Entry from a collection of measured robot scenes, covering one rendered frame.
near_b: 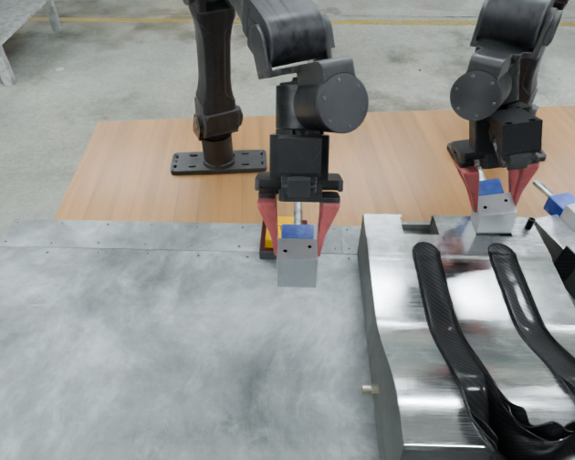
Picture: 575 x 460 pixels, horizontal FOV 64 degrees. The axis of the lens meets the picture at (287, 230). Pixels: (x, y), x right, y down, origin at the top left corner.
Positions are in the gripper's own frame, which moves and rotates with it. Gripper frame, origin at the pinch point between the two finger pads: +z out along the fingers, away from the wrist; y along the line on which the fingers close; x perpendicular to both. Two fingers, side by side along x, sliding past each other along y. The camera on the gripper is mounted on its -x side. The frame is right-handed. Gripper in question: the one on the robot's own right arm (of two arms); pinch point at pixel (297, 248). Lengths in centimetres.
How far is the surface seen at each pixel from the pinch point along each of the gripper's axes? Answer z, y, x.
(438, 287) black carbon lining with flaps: 6.3, 19.3, 3.6
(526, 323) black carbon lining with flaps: 9.1, 29.3, -1.0
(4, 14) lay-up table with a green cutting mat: -79, -207, 291
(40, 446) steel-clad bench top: 22.6, -30.3, -9.3
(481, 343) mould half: 9.6, 21.9, -5.6
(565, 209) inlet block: -1.6, 43.8, 19.4
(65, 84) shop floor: -31, -152, 257
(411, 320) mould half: 8.8, 14.6, -1.6
